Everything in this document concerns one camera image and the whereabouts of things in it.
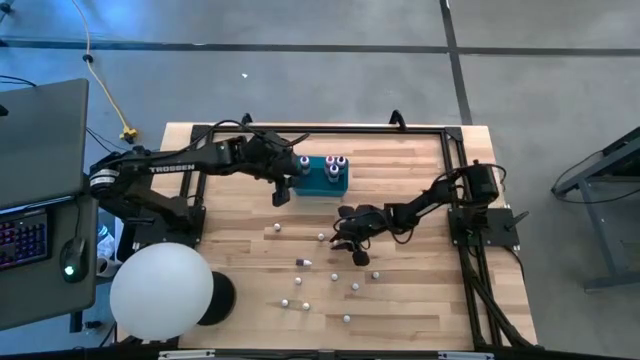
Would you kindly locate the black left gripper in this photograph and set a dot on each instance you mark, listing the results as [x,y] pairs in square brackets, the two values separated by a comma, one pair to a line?
[270,155]

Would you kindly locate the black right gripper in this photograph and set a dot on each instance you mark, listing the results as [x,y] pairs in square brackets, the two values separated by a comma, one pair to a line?
[362,227]

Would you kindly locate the large purple-tipped food coloring bottle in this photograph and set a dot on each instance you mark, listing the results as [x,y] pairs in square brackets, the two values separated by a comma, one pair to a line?
[304,162]

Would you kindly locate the teal plastic bin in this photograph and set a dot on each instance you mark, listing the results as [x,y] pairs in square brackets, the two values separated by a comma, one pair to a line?
[320,187]

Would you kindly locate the large red food coloring bottle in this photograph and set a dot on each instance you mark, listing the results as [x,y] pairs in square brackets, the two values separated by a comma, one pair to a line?
[329,160]

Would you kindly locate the large dark food coloring bottle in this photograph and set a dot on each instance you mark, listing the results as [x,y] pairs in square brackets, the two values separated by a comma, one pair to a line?
[333,171]

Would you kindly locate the large black food coloring bottle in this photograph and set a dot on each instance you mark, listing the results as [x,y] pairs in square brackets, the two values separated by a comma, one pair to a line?
[341,161]

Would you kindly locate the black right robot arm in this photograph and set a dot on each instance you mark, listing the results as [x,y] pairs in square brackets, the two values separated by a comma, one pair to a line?
[425,200]

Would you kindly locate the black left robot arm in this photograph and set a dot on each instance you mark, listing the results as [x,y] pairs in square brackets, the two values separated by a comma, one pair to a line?
[170,167]

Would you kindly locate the black round disc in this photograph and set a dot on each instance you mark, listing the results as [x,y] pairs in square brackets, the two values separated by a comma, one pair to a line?
[225,300]

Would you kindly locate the white sphere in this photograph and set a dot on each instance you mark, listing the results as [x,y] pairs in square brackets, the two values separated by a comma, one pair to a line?
[160,292]

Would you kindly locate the clear plastic bottle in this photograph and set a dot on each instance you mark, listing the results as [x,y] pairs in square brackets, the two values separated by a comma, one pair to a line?
[105,242]

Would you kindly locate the white cup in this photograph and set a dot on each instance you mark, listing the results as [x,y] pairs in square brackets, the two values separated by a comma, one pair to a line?
[106,267]

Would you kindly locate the black computer mouse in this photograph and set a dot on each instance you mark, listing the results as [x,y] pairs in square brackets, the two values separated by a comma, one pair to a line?
[74,257]

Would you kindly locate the grey laptop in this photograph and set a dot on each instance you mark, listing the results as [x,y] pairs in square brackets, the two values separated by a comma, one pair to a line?
[40,145]

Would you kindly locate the grey metal stand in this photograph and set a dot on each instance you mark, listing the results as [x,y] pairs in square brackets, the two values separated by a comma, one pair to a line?
[601,235]

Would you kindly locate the backlit black keyboard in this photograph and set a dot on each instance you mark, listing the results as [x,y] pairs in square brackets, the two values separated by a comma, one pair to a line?
[22,240]

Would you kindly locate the grey side desk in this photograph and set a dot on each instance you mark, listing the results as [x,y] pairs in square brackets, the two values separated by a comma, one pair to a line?
[45,300]

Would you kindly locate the black aluminium table frame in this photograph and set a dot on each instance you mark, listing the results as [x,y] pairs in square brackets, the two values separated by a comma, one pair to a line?
[350,129]

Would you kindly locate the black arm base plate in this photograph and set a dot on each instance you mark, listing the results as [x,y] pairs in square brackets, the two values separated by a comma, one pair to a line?
[500,227]
[150,235]

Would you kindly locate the silver metal bracket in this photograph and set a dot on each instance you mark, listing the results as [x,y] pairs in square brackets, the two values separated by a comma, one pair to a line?
[465,356]
[187,354]

